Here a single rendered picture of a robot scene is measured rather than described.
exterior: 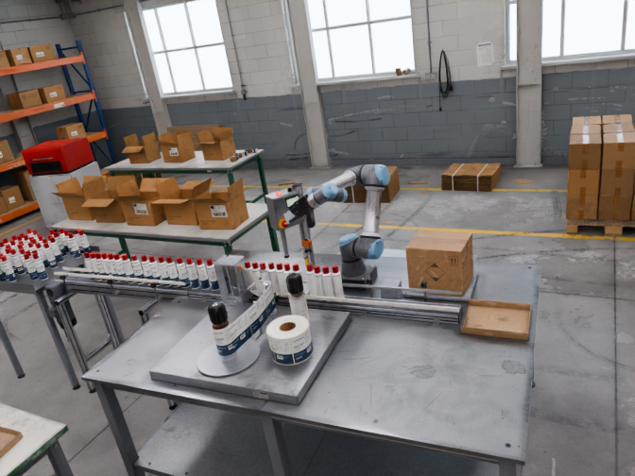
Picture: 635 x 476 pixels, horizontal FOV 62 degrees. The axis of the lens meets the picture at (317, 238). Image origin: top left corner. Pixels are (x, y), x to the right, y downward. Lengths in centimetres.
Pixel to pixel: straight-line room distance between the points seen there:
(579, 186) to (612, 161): 35
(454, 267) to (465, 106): 521
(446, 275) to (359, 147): 580
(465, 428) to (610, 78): 603
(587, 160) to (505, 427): 370
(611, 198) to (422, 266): 306
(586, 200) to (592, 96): 233
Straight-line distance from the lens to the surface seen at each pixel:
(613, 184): 560
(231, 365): 257
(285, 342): 243
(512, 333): 264
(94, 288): 394
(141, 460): 332
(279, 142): 916
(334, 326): 271
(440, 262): 285
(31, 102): 1004
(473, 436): 216
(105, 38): 1113
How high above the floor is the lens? 233
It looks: 23 degrees down
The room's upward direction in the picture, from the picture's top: 9 degrees counter-clockwise
